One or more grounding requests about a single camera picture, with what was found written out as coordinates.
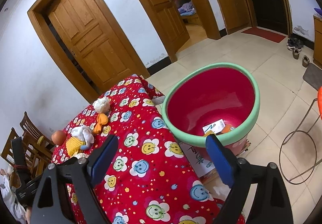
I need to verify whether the wooden low cabinet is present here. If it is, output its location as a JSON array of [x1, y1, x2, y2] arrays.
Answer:
[[313, 15, 322, 68]]

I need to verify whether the wooden chair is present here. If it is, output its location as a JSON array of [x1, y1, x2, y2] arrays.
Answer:
[[20, 111, 54, 150], [0, 126, 49, 179]]

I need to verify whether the red smiley flower tablecloth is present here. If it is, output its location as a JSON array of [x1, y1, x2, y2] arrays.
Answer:
[[51, 74, 246, 224]]

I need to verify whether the orange cardboard box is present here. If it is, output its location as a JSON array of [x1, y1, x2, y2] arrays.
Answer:
[[217, 124, 235, 135]]

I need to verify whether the red bin green rim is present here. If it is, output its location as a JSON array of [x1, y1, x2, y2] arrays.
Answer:
[[162, 62, 260, 148]]

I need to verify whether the white paper ball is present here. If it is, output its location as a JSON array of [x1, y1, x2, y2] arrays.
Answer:
[[92, 96, 110, 114], [73, 153, 89, 159]]

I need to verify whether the cardboard box under bin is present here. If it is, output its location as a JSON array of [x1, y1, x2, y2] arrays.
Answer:
[[179, 137, 251, 179]]

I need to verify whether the near wooden chair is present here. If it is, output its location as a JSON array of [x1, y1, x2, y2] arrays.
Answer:
[[0, 126, 49, 179]]

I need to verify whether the closed wooden door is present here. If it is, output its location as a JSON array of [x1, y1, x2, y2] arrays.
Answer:
[[47, 0, 140, 93]]

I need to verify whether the red doormat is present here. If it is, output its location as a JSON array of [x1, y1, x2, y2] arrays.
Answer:
[[242, 27, 286, 43]]

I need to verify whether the open wooden door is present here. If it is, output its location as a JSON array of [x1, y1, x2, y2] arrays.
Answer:
[[140, 0, 189, 60]]

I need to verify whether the white teal carton box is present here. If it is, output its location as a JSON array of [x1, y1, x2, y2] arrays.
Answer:
[[202, 119, 226, 136]]

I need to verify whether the yellow foam fruit net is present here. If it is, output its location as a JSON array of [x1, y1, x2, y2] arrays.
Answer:
[[65, 137, 86, 157]]

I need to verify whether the wooden wall panel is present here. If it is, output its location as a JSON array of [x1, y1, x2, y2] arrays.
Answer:
[[217, 0, 251, 34]]

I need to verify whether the white cloth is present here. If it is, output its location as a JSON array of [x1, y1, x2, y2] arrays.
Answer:
[[71, 125, 94, 145]]

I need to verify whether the far wooden chair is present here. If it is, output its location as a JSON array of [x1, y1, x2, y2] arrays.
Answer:
[[20, 111, 54, 150]]

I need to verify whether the grey floor mat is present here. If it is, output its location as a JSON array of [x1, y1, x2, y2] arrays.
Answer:
[[303, 63, 322, 90]]

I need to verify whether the orange wrapper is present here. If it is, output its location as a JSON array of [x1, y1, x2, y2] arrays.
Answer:
[[92, 113, 109, 135]]

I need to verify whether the red apple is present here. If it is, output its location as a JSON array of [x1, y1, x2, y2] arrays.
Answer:
[[51, 130, 67, 146]]

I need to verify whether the pair of shoes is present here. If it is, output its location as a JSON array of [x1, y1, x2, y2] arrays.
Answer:
[[287, 38, 304, 51]]

